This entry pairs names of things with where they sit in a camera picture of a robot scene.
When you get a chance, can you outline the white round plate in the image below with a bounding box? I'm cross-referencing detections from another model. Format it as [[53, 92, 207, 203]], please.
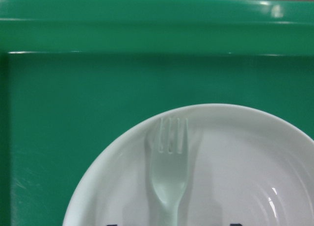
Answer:
[[63, 104, 314, 226]]

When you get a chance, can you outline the green plastic tray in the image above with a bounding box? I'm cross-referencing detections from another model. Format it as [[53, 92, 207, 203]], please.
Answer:
[[0, 0, 314, 226]]

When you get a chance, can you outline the pale green plastic fork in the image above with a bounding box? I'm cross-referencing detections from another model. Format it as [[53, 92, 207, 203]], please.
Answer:
[[149, 118, 189, 226]]

